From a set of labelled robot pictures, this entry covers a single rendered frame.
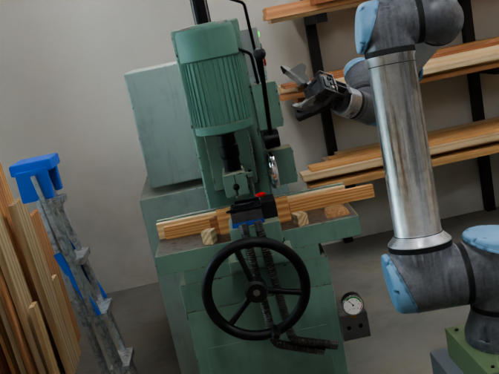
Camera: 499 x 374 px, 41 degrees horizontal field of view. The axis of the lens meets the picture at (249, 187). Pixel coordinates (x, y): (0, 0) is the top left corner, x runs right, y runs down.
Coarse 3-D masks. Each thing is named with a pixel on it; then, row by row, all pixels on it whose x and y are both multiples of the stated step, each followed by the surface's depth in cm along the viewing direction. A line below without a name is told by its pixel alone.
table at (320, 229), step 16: (352, 208) 199; (288, 224) 195; (320, 224) 190; (336, 224) 190; (352, 224) 191; (160, 240) 206; (176, 240) 202; (192, 240) 199; (224, 240) 192; (288, 240) 190; (304, 240) 191; (320, 240) 191; (160, 256) 190; (176, 256) 190; (192, 256) 190; (208, 256) 191; (160, 272) 191; (176, 272) 191
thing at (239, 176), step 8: (240, 168) 203; (224, 176) 198; (232, 176) 198; (240, 176) 198; (224, 184) 198; (232, 184) 198; (240, 184) 198; (248, 184) 200; (232, 192) 199; (240, 192) 199; (248, 192) 199
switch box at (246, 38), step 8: (248, 32) 220; (256, 32) 220; (248, 40) 221; (256, 40) 221; (248, 48) 221; (248, 56) 222; (248, 64) 222; (256, 64) 223; (248, 72) 223; (264, 72) 223
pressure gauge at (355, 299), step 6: (348, 294) 190; (354, 294) 189; (342, 300) 190; (348, 300) 189; (354, 300) 189; (360, 300) 189; (342, 306) 189; (348, 306) 189; (354, 306) 189; (360, 306) 190; (348, 312) 190; (354, 312) 190
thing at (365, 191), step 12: (336, 192) 204; (348, 192) 205; (360, 192) 205; (372, 192) 205; (300, 204) 205; (312, 204) 205; (324, 204) 205; (336, 204) 205; (168, 228) 204; (180, 228) 204; (192, 228) 205; (204, 228) 205
